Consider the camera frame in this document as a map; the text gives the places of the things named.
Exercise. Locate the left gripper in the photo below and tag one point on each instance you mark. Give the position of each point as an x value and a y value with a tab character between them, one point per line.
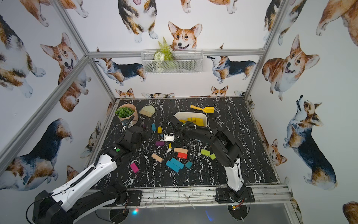
129	128

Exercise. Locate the white plastic bin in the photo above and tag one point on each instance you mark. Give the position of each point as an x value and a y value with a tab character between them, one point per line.
199	119

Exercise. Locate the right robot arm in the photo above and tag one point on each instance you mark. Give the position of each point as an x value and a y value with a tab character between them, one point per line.
223	144

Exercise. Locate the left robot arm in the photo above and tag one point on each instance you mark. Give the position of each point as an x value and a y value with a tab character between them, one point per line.
69	203

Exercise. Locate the natural wood block upper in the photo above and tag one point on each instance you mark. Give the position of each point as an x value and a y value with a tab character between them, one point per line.
180	150

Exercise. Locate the natural wood block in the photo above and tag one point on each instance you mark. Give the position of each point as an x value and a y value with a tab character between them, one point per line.
180	150
157	158

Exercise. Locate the red block in pile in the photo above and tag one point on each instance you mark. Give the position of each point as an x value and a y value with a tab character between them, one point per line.
182	155

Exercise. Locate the terracotta pot with plant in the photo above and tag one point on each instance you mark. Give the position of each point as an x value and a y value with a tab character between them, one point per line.
126	111

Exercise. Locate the purple block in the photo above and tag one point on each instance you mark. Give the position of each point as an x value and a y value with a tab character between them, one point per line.
160	143

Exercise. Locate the green block left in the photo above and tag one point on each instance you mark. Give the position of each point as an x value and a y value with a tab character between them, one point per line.
205	152

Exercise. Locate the green block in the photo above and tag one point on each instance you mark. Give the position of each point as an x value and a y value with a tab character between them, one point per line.
205	152
212	156

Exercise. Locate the magenta block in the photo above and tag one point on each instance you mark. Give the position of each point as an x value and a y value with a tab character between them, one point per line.
134	167

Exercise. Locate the teal long block rear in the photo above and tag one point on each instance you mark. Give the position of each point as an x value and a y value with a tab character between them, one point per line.
177	163

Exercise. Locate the teal long block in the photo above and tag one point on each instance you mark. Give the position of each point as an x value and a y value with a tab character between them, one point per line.
172	166
177	163

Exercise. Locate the yellow toy shovel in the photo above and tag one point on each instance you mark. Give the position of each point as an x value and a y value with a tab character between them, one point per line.
208	109

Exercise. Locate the small teal block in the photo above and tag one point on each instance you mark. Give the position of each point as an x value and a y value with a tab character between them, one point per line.
188	165

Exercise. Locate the natural wood block lower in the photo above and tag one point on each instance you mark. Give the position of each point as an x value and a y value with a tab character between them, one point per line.
157	158

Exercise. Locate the teal long block front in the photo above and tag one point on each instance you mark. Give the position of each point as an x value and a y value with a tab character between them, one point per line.
172	166

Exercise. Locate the green block right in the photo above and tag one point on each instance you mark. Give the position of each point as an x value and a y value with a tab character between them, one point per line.
212	156

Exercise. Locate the artificial fern and flower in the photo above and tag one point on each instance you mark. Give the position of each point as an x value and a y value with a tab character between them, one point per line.
163	57

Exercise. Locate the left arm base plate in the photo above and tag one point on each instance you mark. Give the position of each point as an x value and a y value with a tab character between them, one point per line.
131	198

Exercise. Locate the white wire wall basket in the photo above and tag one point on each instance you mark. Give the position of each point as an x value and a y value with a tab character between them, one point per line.
185	61

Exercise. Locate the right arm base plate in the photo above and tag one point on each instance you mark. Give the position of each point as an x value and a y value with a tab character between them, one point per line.
227	195

